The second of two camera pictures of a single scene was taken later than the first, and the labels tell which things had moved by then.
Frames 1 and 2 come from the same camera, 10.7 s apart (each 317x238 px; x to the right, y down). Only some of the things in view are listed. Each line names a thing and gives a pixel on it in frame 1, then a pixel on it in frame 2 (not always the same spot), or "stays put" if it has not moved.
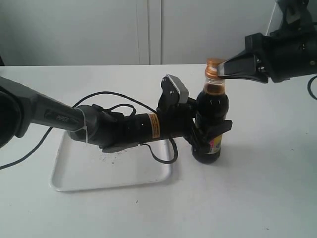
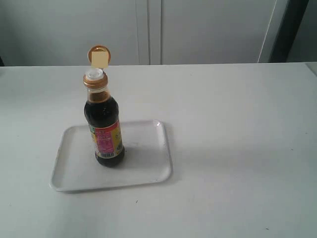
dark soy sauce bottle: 212,109 to 102,113
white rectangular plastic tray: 80,165 stays put
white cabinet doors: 98,32 stays put
